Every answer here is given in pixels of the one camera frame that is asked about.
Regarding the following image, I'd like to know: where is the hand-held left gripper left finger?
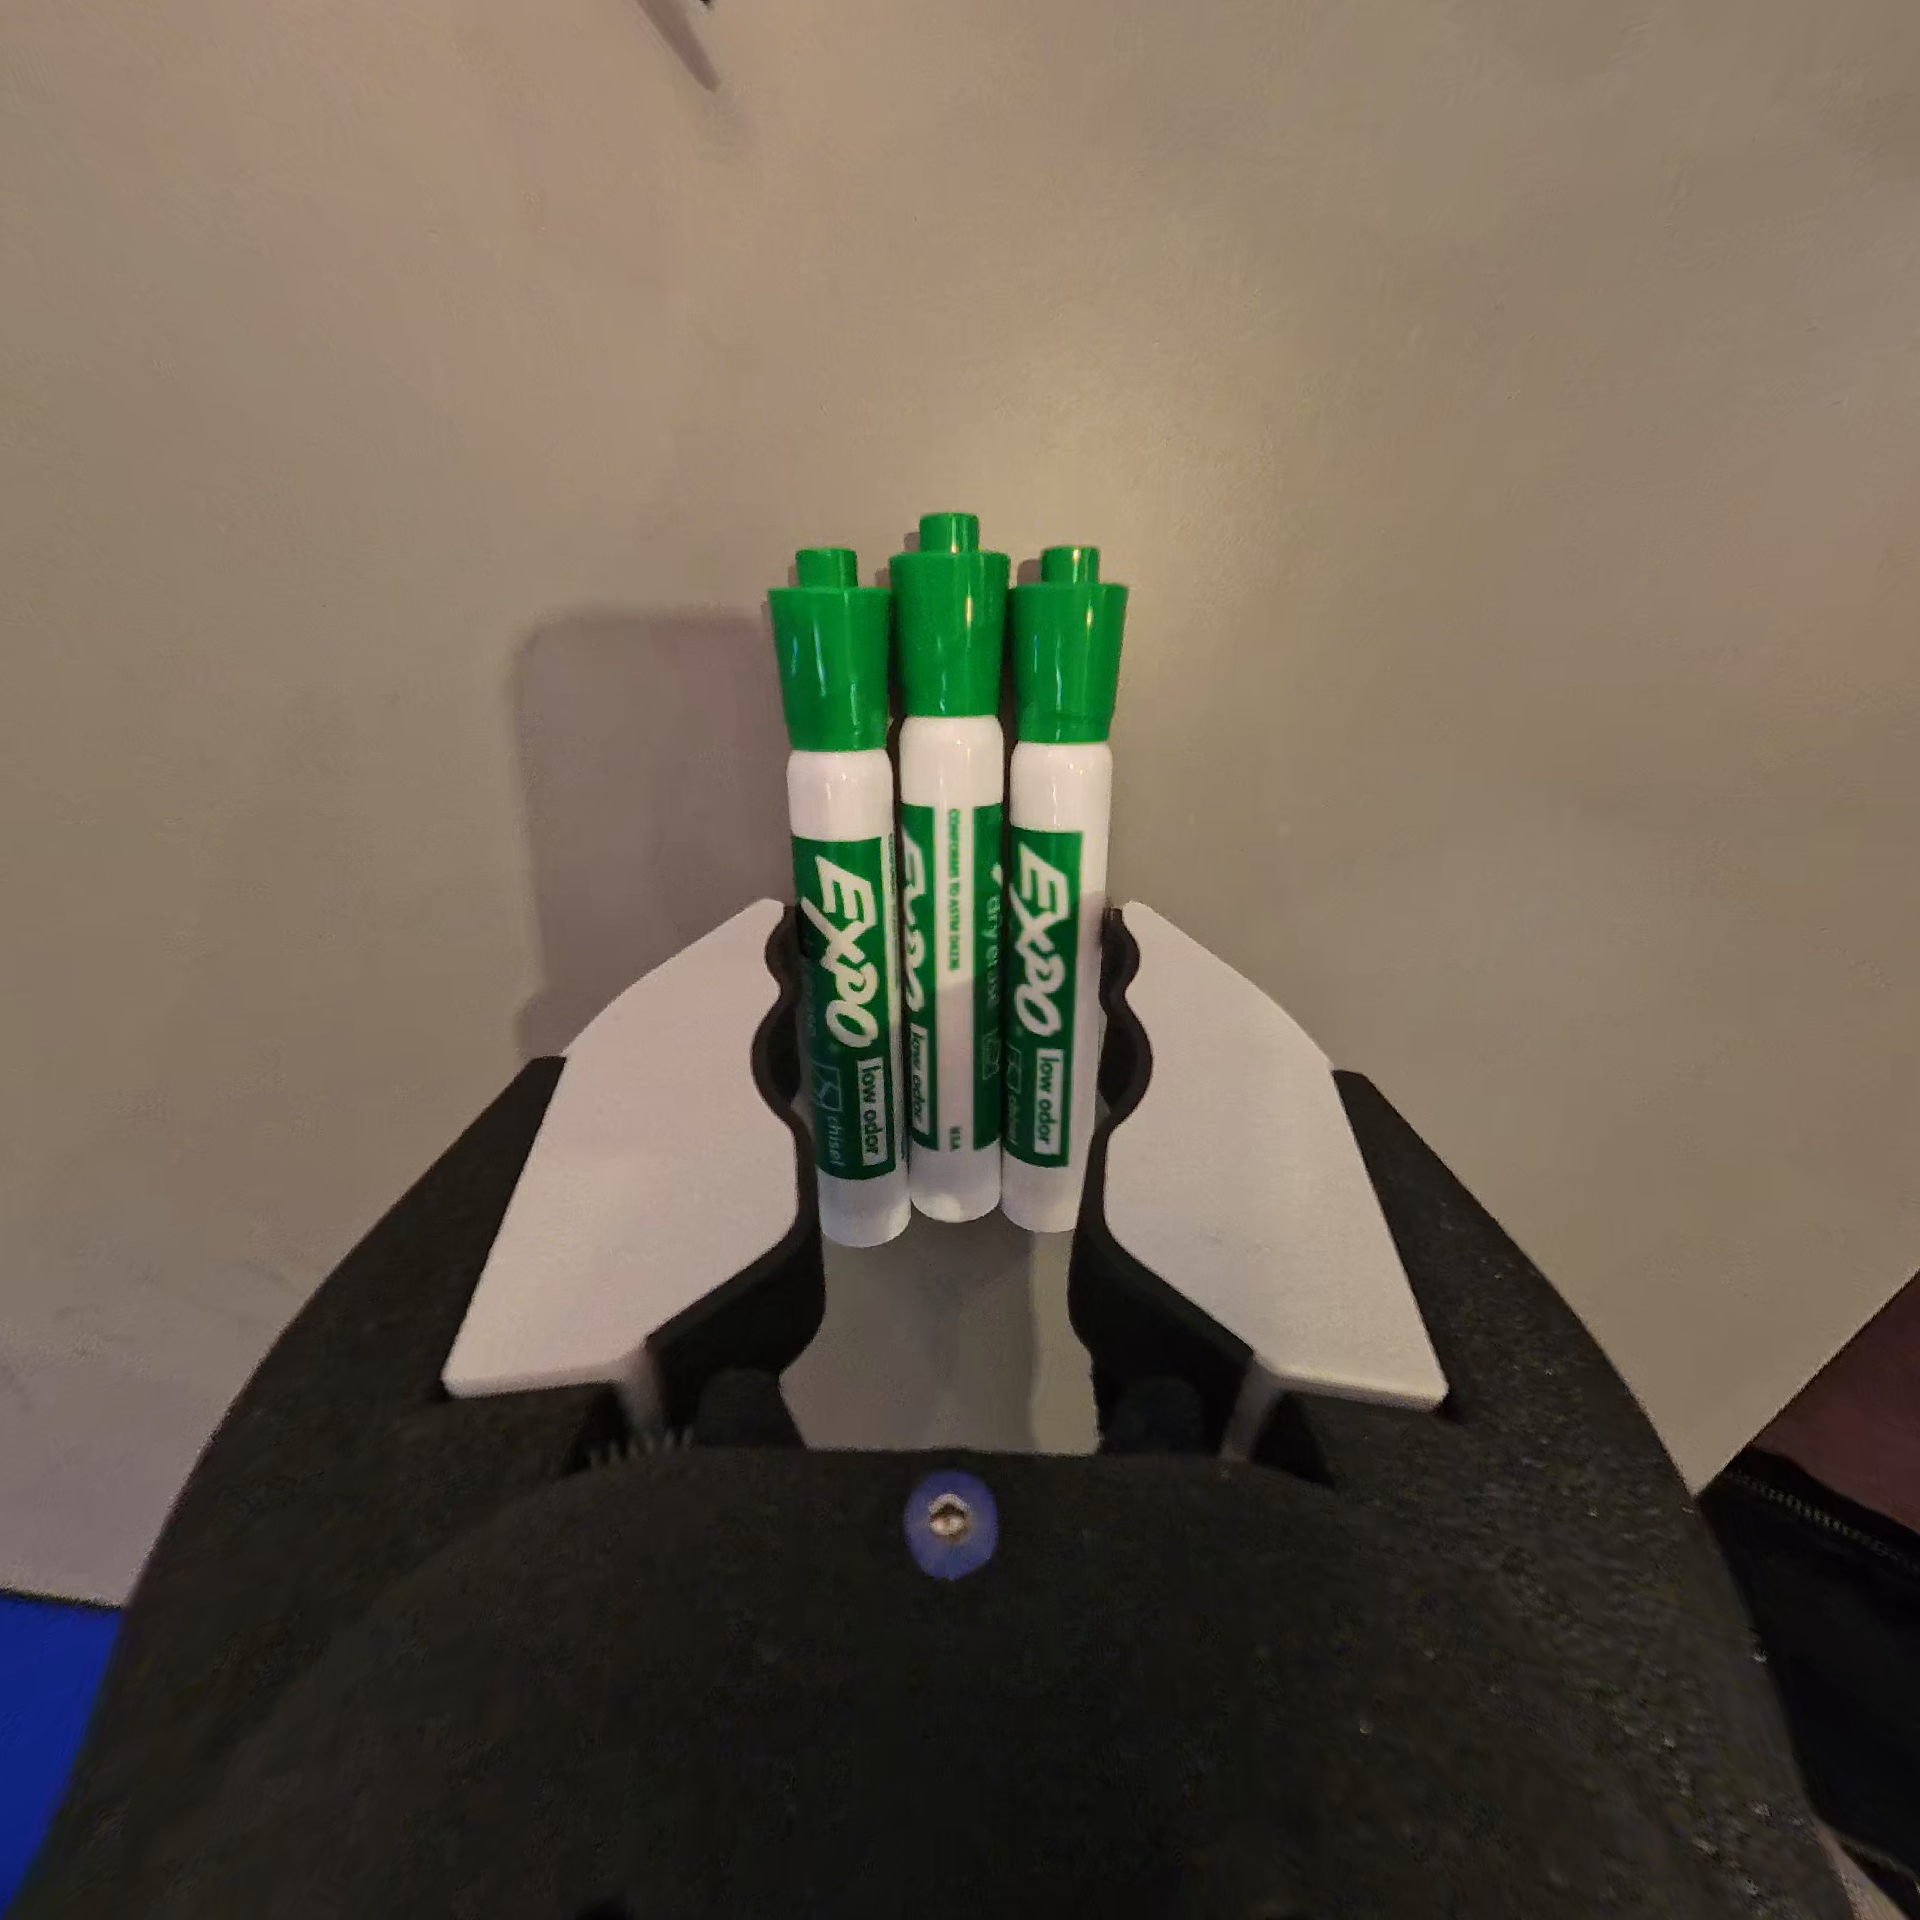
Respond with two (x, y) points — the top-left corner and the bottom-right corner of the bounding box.
(442, 897), (829, 1419)

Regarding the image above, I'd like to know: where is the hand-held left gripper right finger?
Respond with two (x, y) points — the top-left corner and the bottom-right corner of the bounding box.
(1064, 897), (1452, 1419)

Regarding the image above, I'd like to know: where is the green dry-erase marker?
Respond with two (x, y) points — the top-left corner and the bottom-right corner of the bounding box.
(768, 546), (911, 1247)
(1002, 546), (1132, 1235)
(887, 513), (1010, 1225)

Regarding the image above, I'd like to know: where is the blue plastic bin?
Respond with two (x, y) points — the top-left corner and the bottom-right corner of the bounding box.
(0, 1590), (132, 1863)

